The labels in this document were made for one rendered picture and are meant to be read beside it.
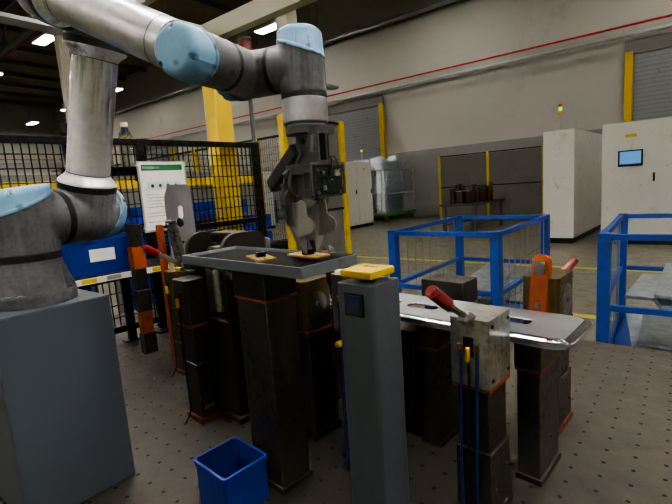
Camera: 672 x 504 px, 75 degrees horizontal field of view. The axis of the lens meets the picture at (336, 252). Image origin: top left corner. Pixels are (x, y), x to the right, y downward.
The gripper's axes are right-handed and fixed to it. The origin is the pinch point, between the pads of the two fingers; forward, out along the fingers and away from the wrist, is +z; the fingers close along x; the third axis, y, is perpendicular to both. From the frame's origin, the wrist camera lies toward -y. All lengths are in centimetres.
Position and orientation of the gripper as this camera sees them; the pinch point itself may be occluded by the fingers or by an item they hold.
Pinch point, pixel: (307, 245)
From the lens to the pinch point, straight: 77.9
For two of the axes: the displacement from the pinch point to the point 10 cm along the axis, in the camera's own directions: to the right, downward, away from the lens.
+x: 7.7, -1.4, 6.2
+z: 0.6, 9.9, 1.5
